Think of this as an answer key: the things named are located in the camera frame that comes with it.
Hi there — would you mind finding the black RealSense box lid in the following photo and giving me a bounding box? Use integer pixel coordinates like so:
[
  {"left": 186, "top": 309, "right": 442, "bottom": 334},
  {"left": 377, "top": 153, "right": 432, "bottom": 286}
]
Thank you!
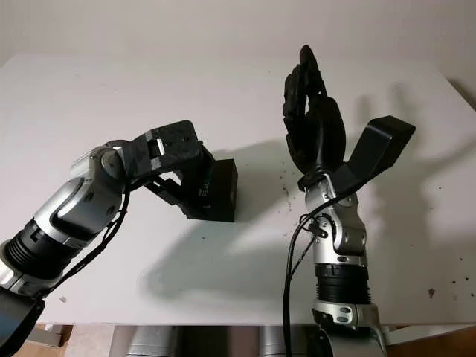
[{"left": 196, "top": 159, "right": 239, "bottom": 210}]

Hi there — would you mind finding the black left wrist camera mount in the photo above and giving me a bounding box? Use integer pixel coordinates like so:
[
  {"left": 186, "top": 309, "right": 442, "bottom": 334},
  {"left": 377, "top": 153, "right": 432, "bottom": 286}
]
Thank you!
[{"left": 118, "top": 119, "right": 204, "bottom": 187}]

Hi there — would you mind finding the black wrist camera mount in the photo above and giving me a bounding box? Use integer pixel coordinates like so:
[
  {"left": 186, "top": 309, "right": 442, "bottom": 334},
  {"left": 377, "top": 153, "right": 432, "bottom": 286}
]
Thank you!
[
  {"left": 118, "top": 119, "right": 204, "bottom": 187},
  {"left": 329, "top": 115, "right": 417, "bottom": 197}
]

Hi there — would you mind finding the white table frame bar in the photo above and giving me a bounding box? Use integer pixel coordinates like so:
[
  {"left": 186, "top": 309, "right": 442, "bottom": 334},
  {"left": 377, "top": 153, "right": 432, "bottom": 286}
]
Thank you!
[{"left": 385, "top": 321, "right": 476, "bottom": 345}]

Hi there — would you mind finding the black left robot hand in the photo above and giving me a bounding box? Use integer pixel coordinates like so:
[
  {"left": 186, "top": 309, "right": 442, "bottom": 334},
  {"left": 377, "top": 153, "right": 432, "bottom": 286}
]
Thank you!
[{"left": 141, "top": 140, "right": 217, "bottom": 221}]

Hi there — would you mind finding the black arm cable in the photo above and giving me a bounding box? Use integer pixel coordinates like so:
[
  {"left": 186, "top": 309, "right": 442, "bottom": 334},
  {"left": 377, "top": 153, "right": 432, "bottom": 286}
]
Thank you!
[
  {"left": 36, "top": 178, "right": 132, "bottom": 302},
  {"left": 281, "top": 189, "right": 360, "bottom": 357}
]

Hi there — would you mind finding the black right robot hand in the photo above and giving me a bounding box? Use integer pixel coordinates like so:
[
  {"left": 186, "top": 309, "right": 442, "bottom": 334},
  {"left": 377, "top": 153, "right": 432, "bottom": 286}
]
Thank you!
[{"left": 282, "top": 44, "right": 348, "bottom": 184}]

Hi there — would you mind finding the black box with foam insert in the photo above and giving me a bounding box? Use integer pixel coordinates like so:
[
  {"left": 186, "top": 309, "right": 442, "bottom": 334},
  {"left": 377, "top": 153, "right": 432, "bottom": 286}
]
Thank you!
[{"left": 184, "top": 185, "right": 239, "bottom": 224}]

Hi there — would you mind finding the grey robot leg cylinder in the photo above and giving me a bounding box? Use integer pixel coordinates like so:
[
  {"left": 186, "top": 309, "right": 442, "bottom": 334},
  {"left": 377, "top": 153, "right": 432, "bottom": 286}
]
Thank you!
[
  {"left": 128, "top": 325, "right": 176, "bottom": 357},
  {"left": 260, "top": 325, "right": 309, "bottom": 357}
]

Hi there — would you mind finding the brown cardboard box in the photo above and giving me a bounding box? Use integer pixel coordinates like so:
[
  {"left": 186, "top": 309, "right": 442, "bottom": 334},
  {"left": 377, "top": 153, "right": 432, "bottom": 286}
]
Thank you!
[{"left": 28, "top": 324, "right": 74, "bottom": 347}]

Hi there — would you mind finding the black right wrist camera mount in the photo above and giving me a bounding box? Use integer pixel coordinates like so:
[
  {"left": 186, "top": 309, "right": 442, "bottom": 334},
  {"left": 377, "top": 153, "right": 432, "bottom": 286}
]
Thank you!
[{"left": 329, "top": 115, "right": 417, "bottom": 197}]

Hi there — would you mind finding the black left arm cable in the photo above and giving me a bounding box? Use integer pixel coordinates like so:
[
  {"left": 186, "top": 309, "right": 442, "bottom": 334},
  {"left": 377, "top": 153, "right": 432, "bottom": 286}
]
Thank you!
[{"left": 36, "top": 178, "right": 132, "bottom": 302}]

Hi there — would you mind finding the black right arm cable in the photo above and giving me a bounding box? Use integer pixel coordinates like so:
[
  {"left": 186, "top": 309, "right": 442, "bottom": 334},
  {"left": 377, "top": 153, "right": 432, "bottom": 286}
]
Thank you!
[{"left": 281, "top": 189, "right": 360, "bottom": 357}]

